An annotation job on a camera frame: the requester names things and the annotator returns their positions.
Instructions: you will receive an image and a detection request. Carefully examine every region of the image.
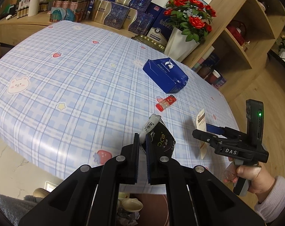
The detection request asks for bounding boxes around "wooden shelf unit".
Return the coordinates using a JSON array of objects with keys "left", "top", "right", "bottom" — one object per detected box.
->
[{"left": 0, "top": 0, "right": 285, "bottom": 103}]

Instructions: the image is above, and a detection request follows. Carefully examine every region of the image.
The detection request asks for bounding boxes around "brown trash bin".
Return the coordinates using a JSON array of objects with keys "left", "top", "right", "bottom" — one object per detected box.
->
[{"left": 115, "top": 192, "right": 173, "bottom": 226}]

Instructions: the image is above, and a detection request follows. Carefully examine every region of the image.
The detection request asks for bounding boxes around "stack of pastel cups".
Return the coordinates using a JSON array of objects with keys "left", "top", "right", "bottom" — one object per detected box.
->
[{"left": 192, "top": 46, "right": 214, "bottom": 72}]

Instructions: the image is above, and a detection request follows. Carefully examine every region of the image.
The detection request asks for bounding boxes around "person's right hand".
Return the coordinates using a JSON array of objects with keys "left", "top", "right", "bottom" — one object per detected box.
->
[{"left": 236, "top": 165, "right": 276, "bottom": 195}]

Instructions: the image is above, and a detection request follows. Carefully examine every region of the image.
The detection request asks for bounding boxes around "black tissue packet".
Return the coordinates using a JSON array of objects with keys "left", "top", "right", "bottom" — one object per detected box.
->
[{"left": 141, "top": 114, "right": 176, "bottom": 160}]

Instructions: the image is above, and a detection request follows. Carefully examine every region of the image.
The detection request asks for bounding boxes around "white paper card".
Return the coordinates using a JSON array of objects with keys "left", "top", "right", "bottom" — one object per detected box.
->
[{"left": 194, "top": 108, "right": 208, "bottom": 160}]

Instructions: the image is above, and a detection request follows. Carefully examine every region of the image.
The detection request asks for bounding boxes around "dark blue print box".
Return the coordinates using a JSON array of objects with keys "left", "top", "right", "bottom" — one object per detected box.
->
[{"left": 201, "top": 53, "right": 220, "bottom": 72}]

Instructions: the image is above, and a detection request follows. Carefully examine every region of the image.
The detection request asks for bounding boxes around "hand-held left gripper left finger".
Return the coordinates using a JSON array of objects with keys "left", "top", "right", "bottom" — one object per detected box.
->
[{"left": 18, "top": 133, "right": 140, "bottom": 226}]

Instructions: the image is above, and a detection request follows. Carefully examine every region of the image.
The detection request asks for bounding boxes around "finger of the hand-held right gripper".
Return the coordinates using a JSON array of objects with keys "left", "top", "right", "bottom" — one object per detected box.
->
[
  {"left": 192, "top": 128, "right": 228, "bottom": 148},
  {"left": 206, "top": 124, "right": 241, "bottom": 142}
]

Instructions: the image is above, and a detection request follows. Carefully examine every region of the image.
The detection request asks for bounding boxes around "small purple box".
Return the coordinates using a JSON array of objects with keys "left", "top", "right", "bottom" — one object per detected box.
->
[{"left": 215, "top": 76, "right": 227, "bottom": 90}]

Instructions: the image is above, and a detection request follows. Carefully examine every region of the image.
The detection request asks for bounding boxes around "red lighter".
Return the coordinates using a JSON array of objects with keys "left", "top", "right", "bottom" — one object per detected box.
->
[{"left": 156, "top": 95, "right": 176, "bottom": 111}]

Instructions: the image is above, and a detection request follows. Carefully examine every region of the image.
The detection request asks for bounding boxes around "pink scalloped tin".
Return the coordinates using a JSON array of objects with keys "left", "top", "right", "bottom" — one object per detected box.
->
[{"left": 49, "top": 0, "right": 91, "bottom": 23}]

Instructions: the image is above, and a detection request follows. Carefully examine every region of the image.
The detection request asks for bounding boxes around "red basket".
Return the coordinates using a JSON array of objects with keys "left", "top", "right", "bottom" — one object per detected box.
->
[{"left": 227, "top": 20, "right": 247, "bottom": 46}]

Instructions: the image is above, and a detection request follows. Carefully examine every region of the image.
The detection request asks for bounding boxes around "blue plaid tablecloth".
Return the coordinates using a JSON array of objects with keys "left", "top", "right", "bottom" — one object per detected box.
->
[{"left": 0, "top": 20, "right": 239, "bottom": 195}]

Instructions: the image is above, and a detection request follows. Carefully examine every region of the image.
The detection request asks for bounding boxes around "blue carton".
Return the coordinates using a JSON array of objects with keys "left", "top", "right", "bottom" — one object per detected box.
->
[{"left": 142, "top": 58, "right": 188, "bottom": 94}]

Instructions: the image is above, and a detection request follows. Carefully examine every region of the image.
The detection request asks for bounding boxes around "white blue box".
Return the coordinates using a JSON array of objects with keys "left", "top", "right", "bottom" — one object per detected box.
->
[{"left": 147, "top": 14, "right": 174, "bottom": 46}]

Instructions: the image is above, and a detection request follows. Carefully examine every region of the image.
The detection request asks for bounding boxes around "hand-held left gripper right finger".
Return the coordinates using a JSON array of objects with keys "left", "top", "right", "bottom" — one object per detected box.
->
[{"left": 145, "top": 134, "right": 266, "bottom": 226}]

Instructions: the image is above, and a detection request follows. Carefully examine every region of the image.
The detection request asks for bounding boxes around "red rose plant white pot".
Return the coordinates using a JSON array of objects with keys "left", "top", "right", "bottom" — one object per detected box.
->
[{"left": 163, "top": 0, "right": 217, "bottom": 63}]

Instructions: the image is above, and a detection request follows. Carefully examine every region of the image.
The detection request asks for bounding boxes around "red paper cup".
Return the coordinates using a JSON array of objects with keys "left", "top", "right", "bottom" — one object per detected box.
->
[{"left": 208, "top": 70, "right": 221, "bottom": 85}]

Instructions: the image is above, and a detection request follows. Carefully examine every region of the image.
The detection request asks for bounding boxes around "cream plastic lid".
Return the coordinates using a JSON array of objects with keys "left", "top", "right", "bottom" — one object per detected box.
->
[{"left": 122, "top": 198, "right": 143, "bottom": 212}]

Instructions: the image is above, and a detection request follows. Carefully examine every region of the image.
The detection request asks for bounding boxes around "person's right forearm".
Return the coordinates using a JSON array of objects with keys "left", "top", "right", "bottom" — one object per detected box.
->
[{"left": 254, "top": 175, "right": 285, "bottom": 225}]

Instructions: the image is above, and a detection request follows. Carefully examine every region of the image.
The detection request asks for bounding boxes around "dark blue red label box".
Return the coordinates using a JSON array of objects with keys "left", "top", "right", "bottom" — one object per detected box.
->
[{"left": 149, "top": 2, "right": 168, "bottom": 19}]

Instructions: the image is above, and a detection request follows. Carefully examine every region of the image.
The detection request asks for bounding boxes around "row of small brown bottles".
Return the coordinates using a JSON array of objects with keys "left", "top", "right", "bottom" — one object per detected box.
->
[{"left": 15, "top": 3, "right": 50, "bottom": 18}]

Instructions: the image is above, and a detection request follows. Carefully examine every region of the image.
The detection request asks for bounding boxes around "grey fluffy cloth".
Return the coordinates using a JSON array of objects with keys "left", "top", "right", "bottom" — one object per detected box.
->
[{"left": 0, "top": 193, "right": 51, "bottom": 226}]

